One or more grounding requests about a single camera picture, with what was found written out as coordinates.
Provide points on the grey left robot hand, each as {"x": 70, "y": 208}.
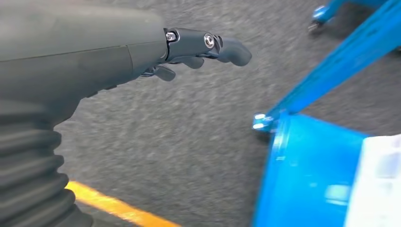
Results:
{"x": 69, "y": 53}

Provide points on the yellow floor tape square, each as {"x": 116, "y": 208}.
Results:
{"x": 119, "y": 208}

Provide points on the white plastic crate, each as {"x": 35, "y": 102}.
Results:
{"x": 379, "y": 188}

